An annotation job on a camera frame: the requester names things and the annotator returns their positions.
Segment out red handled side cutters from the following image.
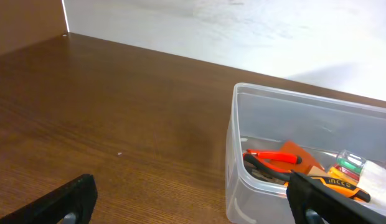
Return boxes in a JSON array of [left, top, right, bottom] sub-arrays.
[[242, 149, 303, 182]]

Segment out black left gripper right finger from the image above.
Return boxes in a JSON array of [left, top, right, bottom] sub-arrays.
[[286, 172, 386, 224]]

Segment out orange black long-nose pliers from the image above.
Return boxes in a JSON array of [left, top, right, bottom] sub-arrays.
[[252, 170, 372, 203]]

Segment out clear box of coloured bits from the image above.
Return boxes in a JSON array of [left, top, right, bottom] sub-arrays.
[[327, 150, 386, 207]]

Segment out clear plastic storage container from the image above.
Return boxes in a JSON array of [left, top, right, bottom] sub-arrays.
[[225, 83, 386, 223]]

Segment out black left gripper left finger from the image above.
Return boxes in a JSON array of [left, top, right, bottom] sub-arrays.
[[0, 174, 98, 224]]

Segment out orange scraper with wooden handle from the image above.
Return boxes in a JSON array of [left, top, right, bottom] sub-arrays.
[[270, 141, 329, 177]]

